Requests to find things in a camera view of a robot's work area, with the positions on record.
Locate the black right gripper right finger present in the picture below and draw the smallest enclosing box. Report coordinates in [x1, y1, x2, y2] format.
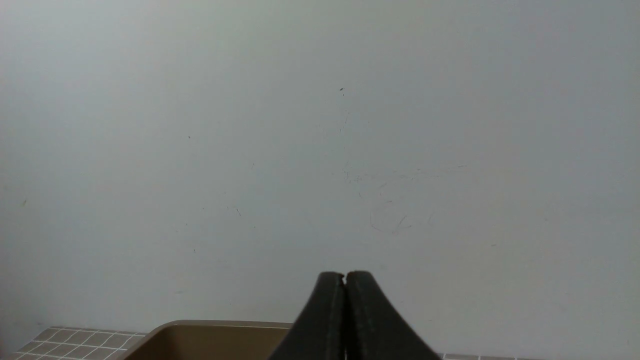
[345, 271, 440, 360]

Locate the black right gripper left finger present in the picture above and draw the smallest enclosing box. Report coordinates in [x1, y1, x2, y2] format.
[269, 272, 346, 360]

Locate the olive green plastic bin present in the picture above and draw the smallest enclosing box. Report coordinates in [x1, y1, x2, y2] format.
[118, 320, 291, 360]

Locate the grey checkered tablecloth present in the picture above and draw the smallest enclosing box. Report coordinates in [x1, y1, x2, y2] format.
[5, 327, 551, 360]

